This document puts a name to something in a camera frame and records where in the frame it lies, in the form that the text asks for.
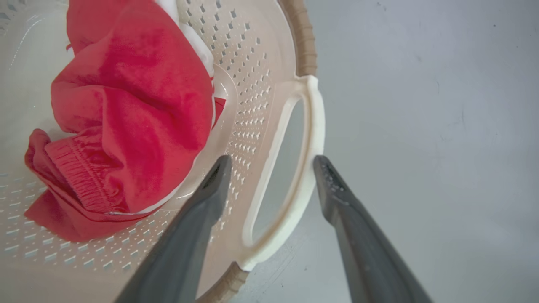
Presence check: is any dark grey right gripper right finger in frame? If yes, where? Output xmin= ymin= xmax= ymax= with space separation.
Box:
xmin=313 ymin=155 xmax=434 ymax=303

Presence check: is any red garment with elastic waistband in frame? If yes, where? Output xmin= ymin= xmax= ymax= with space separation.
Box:
xmin=24 ymin=0 xmax=227 ymax=243

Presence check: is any white garment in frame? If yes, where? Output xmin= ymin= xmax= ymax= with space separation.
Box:
xmin=154 ymin=0 xmax=216 ymax=78

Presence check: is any beige perforated plastic laundry basket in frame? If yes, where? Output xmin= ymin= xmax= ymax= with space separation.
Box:
xmin=0 ymin=0 xmax=326 ymax=303

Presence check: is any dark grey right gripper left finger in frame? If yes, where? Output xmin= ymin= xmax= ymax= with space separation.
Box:
xmin=115 ymin=155 xmax=233 ymax=303

